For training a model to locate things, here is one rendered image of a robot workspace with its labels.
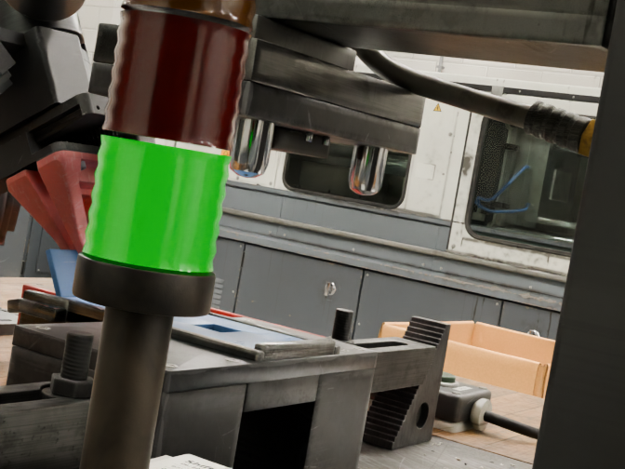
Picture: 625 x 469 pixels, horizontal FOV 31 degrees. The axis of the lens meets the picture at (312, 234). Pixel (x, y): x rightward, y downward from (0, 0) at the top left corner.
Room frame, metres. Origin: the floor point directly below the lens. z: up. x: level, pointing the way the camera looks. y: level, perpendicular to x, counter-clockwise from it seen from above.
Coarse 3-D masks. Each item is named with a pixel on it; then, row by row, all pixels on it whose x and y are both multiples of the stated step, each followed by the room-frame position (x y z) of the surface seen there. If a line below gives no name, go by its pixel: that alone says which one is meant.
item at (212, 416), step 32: (32, 352) 0.55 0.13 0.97; (256, 384) 0.57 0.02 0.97; (288, 384) 0.60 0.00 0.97; (320, 384) 0.62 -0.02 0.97; (352, 384) 0.66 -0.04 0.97; (160, 416) 0.51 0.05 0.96; (192, 416) 0.53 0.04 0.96; (224, 416) 0.55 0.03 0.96; (256, 416) 0.64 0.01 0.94; (288, 416) 0.63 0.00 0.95; (320, 416) 0.63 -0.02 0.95; (352, 416) 0.66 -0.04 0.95; (160, 448) 0.51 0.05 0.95; (192, 448) 0.53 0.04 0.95; (224, 448) 0.55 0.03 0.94; (256, 448) 0.64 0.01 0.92; (288, 448) 0.63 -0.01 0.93; (320, 448) 0.63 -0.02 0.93; (352, 448) 0.67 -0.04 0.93
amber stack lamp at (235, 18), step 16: (128, 0) 0.32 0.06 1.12; (144, 0) 0.31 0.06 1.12; (160, 0) 0.31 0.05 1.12; (176, 0) 0.31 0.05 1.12; (192, 0) 0.31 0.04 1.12; (208, 0) 0.31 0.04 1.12; (224, 0) 0.31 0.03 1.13; (240, 0) 0.32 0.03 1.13; (192, 16) 0.32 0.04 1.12; (208, 16) 0.31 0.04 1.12; (224, 16) 0.31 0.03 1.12; (240, 16) 0.32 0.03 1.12
